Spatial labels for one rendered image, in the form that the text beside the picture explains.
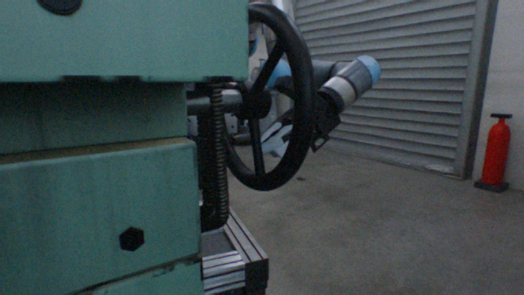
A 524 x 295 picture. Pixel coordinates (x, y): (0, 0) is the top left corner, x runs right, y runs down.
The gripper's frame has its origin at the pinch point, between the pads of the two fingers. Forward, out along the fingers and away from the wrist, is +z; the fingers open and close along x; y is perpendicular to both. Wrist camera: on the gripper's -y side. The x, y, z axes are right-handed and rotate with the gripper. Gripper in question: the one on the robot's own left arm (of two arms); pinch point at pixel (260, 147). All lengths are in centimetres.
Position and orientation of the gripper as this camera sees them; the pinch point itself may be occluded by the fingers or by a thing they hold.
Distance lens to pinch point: 59.5
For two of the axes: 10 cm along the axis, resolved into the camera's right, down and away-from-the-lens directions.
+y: 4.2, 7.9, 4.5
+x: -5.5, -1.7, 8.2
